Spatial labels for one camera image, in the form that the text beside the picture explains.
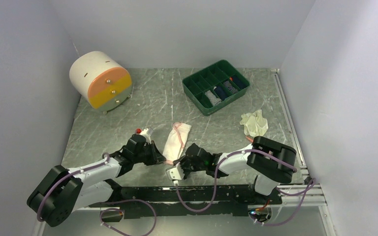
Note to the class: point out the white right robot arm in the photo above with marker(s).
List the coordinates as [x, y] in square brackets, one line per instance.
[273, 163]

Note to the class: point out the blue striped rolled sock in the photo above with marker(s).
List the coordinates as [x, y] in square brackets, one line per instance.
[228, 85]

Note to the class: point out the green compartment organizer tray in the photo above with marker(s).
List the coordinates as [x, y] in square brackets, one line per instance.
[196, 84]

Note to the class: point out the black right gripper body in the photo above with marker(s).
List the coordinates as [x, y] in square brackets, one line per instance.
[188, 166]

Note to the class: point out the round white drawer cabinet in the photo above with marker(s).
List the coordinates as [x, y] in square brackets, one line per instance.
[101, 81]

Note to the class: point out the grey striped rolled sock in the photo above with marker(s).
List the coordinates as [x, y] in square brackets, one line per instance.
[214, 100]

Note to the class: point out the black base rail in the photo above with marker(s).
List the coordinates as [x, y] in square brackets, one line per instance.
[235, 200]

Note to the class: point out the white pink-trimmed underwear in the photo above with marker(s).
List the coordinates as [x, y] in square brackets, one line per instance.
[176, 142]

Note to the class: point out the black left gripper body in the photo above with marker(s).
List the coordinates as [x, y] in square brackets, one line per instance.
[143, 157]

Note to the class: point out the navy orange rolled sock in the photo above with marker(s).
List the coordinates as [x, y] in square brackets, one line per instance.
[237, 82]

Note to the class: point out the dark navy rolled sock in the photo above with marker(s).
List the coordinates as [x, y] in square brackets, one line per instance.
[220, 93]

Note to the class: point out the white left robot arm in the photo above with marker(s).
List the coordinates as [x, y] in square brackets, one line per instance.
[63, 191]

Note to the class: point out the cream cloth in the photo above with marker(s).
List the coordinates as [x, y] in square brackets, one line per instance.
[254, 124]

